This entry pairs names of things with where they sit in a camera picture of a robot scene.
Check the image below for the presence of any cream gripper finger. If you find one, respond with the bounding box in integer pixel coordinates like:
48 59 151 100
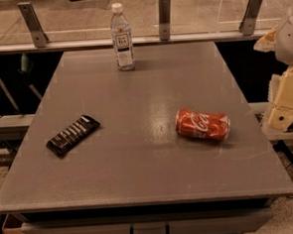
266 65 293 131
253 26 277 53

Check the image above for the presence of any red coke can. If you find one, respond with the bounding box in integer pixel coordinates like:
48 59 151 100
176 108 230 142

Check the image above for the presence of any clear plastic water bottle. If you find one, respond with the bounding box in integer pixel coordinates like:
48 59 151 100
110 3 134 70

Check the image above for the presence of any black snack bar wrapper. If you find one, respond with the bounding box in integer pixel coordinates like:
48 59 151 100
46 115 100 156

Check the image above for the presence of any right metal rail bracket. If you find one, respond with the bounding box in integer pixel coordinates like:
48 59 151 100
238 0 263 36

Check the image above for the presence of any metal rail bracket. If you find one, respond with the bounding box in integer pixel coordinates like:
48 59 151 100
158 0 171 41
17 1 49 49
238 0 263 36

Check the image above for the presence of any middle metal rail bracket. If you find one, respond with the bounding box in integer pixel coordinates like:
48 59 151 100
158 0 171 41

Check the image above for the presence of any left metal rail bracket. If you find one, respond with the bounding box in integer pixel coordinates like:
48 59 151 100
17 1 49 49

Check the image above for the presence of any grey drawer with handle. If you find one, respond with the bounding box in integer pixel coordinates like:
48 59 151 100
21 207 273 234

